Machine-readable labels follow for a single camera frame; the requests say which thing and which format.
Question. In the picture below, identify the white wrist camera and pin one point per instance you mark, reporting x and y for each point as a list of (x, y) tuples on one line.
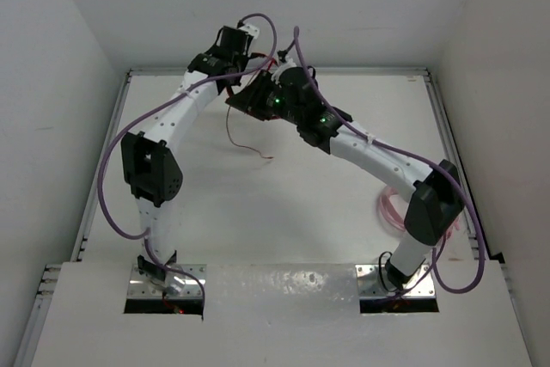
[(285, 62), (249, 29)]

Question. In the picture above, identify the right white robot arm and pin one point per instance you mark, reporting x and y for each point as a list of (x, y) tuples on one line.
[(431, 193)]

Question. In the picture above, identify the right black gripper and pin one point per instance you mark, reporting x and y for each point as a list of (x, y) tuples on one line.
[(251, 99)]

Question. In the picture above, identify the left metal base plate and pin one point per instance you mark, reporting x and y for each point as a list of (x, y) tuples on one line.
[(175, 285)]

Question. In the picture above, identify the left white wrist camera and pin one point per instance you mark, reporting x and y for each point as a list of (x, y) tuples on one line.
[(249, 29)]

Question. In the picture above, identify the pink headphones with cable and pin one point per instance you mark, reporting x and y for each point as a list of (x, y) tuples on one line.
[(391, 211)]

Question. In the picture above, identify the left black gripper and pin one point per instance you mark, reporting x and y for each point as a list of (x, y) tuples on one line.
[(244, 58)]

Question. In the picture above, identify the red headphones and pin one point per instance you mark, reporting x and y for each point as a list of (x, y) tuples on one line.
[(273, 62)]

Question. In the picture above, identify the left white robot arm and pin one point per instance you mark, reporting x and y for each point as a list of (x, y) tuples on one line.
[(149, 165)]

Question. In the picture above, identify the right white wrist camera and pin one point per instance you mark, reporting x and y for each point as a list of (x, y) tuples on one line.
[(285, 62)]

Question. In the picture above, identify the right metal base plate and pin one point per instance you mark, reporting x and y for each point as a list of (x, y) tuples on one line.
[(420, 285)]

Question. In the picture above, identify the metal base plate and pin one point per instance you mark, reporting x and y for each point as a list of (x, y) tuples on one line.
[(175, 285), (420, 285)]

